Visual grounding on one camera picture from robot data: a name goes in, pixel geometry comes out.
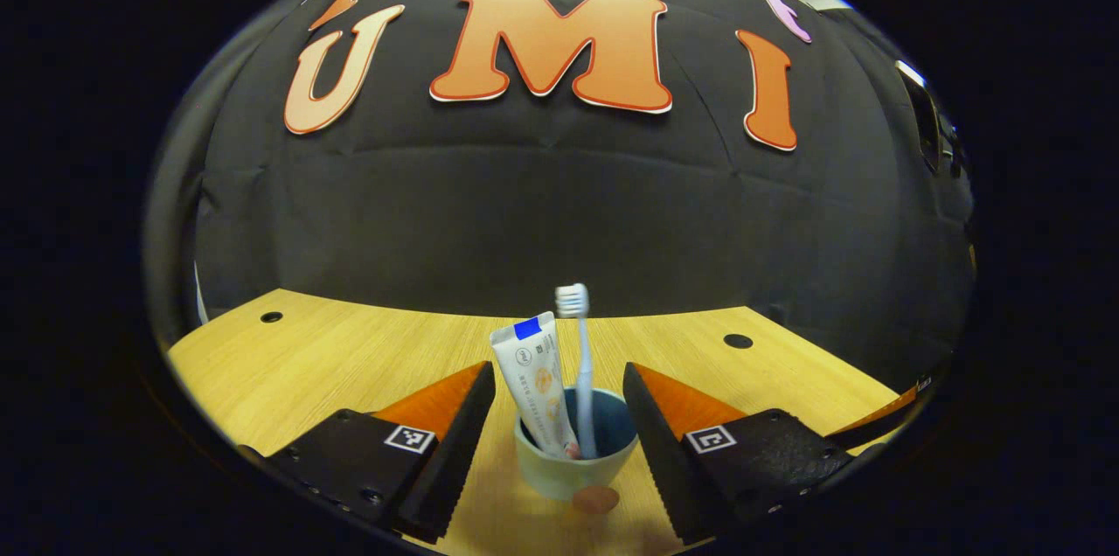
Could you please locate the wooden desktop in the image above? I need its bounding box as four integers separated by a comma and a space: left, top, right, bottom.
166, 288, 919, 556

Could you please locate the white toothpaste tube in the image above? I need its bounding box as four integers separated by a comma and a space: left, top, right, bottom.
490, 312, 582, 461

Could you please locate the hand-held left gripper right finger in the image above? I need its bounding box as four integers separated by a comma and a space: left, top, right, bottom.
622, 362, 886, 546

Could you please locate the black backdrop cloth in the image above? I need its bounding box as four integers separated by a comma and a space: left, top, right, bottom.
144, 0, 976, 382

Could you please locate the silver edged dark panel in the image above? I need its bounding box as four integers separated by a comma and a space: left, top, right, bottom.
895, 59, 964, 181

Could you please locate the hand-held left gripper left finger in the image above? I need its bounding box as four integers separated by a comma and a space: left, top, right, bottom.
238, 361, 497, 545

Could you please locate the pale blue cup wooden handle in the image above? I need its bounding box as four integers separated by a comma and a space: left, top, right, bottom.
514, 387, 639, 516

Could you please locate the white blue toothbrush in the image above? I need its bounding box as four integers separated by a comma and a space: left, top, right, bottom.
556, 283, 598, 459

